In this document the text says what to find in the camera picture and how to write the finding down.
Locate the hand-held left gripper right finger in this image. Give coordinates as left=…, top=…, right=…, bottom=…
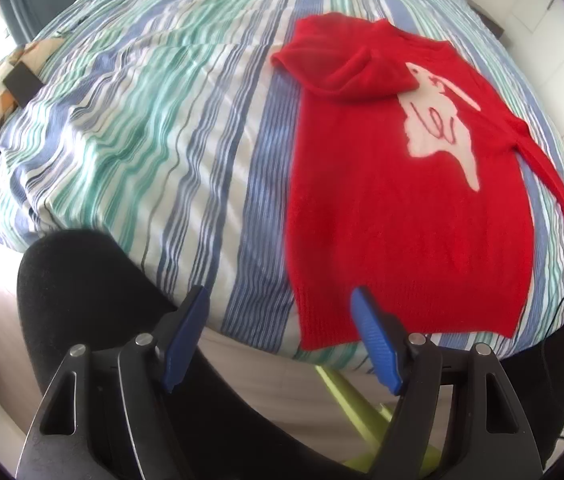
left=351, top=286, right=545, bottom=480

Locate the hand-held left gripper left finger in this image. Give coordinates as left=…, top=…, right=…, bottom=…
left=16, top=285, right=211, bottom=480

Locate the red knit sweater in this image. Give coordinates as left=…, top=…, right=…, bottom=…
left=272, top=11, right=564, bottom=352

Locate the dark cloth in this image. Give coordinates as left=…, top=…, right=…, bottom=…
left=502, top=305, right=564, bottom=461

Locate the black fabric chair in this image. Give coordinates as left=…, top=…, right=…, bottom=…
left=16, top=229, right=380, bottom=480

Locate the striped bedspread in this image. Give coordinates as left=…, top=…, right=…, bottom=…
left=0, top=0, right=564, bottom=361

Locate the lime green frame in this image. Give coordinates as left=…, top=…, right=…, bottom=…
left=314, top=364, right=445, bottom=473

